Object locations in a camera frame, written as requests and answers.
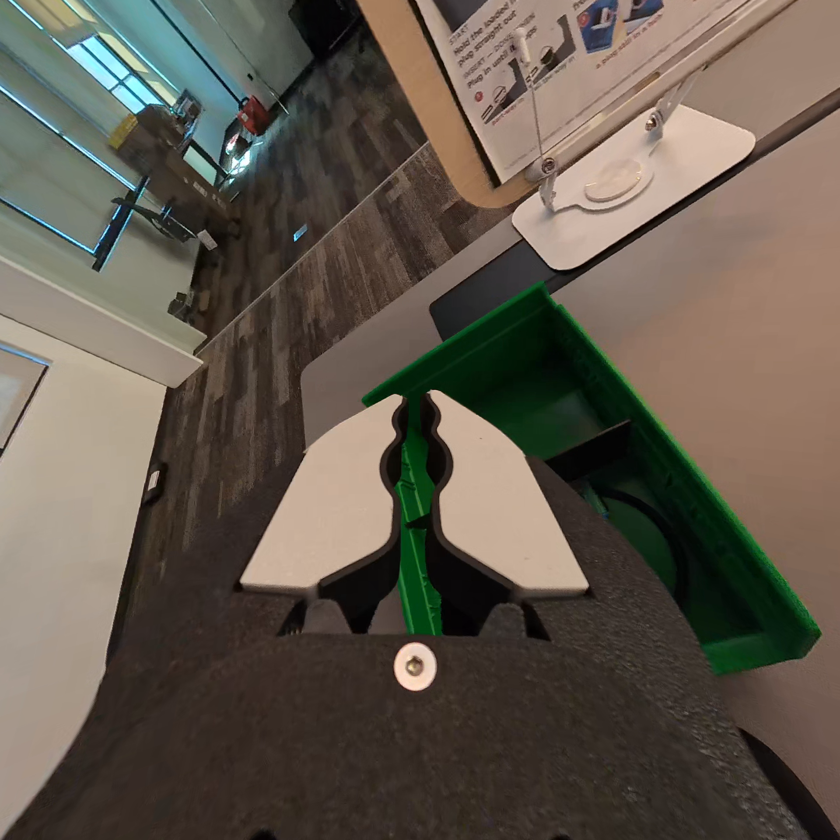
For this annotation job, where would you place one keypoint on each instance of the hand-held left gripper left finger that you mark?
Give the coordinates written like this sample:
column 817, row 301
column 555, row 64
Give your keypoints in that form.
column 328, row 518

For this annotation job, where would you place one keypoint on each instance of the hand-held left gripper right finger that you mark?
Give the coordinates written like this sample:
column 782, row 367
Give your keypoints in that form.
column 505, row 518

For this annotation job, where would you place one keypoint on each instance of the green plastic bin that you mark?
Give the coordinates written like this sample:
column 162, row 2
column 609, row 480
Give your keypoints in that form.
column 525, row 367

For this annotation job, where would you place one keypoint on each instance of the black floor outlet box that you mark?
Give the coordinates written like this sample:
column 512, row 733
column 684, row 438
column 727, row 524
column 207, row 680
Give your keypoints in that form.
column 155, row 484

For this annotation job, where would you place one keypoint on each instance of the red container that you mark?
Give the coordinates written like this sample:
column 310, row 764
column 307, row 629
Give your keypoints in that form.
column 253, row 113

